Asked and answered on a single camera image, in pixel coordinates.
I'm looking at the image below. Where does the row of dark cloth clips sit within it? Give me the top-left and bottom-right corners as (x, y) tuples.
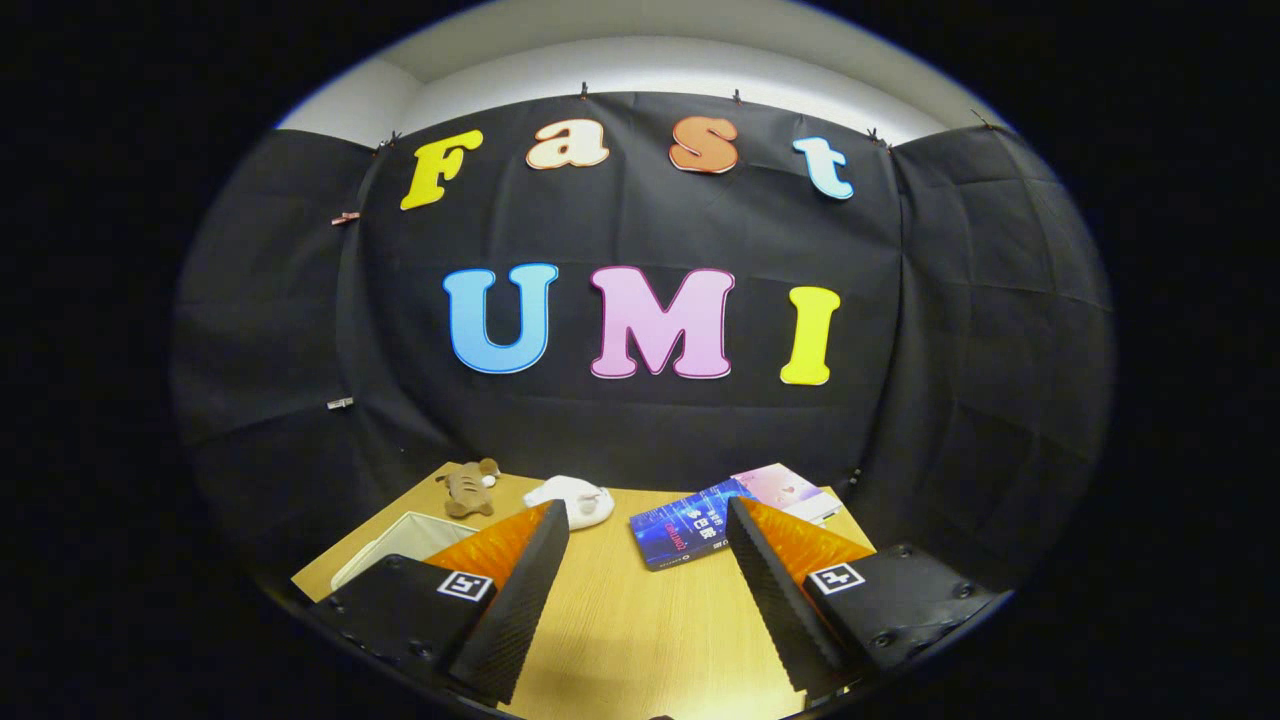
(378, 82), (996, 153)

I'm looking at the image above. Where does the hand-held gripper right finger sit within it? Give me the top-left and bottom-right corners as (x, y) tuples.
(726, 497), (1013, 699)

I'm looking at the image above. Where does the black backdrop cloth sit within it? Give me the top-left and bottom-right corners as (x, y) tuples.
(170, 92), (1116, 601)

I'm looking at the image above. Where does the white plush toy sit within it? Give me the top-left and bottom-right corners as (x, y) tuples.
(523, 475), (617, 531)

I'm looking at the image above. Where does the pink book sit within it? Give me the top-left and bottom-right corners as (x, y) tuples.
(732, 462), (843, 525)

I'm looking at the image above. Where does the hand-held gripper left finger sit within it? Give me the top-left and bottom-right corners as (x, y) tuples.
(310, 500), (570, 705)

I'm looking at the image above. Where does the brown plush toy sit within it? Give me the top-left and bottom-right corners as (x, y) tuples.
(435, 458), (502, 519)

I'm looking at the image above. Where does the blue book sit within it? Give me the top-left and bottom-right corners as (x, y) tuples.
(628, 478), (756, 573)

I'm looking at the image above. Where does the grey fabric storage box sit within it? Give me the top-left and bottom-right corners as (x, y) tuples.
(330, 511), (481, 591)

